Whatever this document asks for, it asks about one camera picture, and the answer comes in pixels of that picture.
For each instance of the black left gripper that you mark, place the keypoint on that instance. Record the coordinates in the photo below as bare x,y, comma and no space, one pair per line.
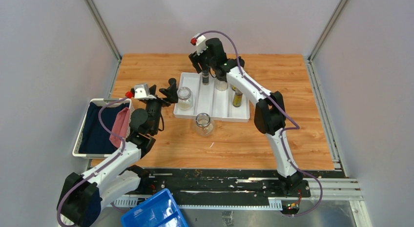
170,93

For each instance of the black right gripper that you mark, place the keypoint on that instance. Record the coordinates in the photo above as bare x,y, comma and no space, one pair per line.
196,59

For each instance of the small spice bottle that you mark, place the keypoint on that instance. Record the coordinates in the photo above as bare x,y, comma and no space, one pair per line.
205,78
172,81

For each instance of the clear glass jar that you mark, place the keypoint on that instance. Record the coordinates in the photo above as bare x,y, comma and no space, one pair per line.
185,101
203,125

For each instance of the black-lid shaker jar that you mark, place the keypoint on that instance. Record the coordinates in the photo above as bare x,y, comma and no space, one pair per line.
221,85
241,61

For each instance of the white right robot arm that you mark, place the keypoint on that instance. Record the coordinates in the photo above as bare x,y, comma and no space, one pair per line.
270,115

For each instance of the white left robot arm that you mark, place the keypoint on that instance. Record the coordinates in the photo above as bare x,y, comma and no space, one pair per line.
85,195

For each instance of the white divided tray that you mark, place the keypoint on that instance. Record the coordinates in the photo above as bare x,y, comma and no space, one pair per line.
208,99

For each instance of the pink cloth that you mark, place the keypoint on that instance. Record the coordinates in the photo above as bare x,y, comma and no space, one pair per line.
120,127

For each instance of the dark blue cloth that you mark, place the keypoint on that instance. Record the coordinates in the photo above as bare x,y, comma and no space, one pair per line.
95,140

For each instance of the white laundry basket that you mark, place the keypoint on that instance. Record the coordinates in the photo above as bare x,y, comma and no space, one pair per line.
104,103

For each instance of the blue plastic bin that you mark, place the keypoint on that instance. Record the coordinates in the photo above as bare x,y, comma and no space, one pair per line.
160,210

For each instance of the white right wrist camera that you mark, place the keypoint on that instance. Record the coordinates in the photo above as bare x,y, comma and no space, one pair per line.
200,44

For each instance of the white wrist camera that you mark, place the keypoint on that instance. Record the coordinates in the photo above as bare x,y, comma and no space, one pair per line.
141,92
200,44

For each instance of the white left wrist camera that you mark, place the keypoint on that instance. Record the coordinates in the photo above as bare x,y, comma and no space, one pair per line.
141,92

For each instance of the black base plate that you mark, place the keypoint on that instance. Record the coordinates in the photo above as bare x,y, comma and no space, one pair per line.
221,187

